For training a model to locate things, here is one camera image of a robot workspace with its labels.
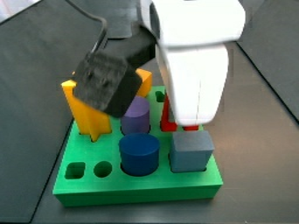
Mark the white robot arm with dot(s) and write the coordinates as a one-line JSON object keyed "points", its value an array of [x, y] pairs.
{"points": [[193, 29]]}

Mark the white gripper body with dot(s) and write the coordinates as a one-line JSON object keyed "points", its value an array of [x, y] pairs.
{"points": [[194, 77]]}

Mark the green shape sorter board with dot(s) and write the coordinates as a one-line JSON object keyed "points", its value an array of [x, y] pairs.
{"points": [[91, 178]]}

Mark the dark blue cylinder block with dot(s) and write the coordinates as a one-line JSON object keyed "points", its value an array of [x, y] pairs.
{"points": [[139, 154]]}

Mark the yellow star prism block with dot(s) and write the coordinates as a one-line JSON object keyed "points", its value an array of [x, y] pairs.
{"points": [[93, 121]]}

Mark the grey-blue cube block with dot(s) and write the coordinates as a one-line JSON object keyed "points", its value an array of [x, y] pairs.
{"points": [[192, 150]]}

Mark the red double-square block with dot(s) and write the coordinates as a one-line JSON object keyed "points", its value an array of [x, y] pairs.
{"points": [[167, 125]]}

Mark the purple cylinder block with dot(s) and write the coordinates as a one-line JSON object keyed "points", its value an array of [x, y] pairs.
{"points": [[135, 121]]}

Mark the yellow pentagon prism block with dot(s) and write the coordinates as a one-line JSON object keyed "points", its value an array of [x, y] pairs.
{"points": [[146, 75]]}

